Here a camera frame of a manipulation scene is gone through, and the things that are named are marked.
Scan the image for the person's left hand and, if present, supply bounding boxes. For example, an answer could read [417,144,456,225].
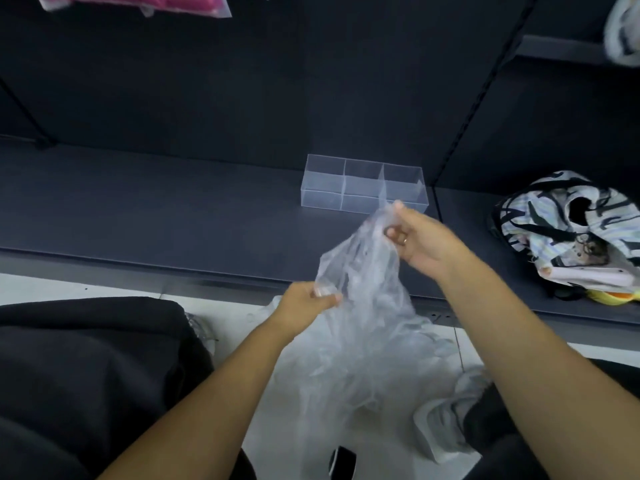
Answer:
[272,281,343,337]

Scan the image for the person's right hand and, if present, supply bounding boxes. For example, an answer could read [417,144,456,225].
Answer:
[385,200,481,291]

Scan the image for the clear plastic bag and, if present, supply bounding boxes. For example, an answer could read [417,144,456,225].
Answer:
[313,199,420,323]

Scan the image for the pile of plastic bags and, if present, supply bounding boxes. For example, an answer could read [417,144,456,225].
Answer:
[253,294,465,480]

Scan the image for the clear three-compartment plastic box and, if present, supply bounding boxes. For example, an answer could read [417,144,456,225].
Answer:
[301,154,430,215]

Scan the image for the person's left forearm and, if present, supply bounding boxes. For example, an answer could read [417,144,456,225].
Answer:
[99,314,302,480]

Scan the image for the person's right forearm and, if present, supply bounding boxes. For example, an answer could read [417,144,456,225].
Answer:
[433,259,640,480]

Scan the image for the person's right grey shoe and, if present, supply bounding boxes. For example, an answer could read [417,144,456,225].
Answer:
[411,366,495,466]

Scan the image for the black white striped tote bag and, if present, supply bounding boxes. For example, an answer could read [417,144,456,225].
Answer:
[487,170,640,301]

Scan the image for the small brown plush toy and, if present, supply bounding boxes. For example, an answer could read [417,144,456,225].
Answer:
[573,233,610,267]

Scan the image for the black rolling stool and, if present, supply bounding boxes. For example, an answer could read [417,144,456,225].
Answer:
[327,445,357,480]

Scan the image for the pink white folder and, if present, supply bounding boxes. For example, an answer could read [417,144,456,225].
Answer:
[536,253,640,291]

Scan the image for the yellow plastic item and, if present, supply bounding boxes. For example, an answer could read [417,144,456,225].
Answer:
[586,288,640,307]

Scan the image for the black trousers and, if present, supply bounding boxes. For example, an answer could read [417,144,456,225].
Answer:
[0,296,640,480]

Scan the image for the white black fluffy item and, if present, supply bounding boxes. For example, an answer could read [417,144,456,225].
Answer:
[603,0,640,69]

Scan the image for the pink packet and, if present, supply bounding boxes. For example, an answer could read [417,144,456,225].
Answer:
[37,0,234,19]

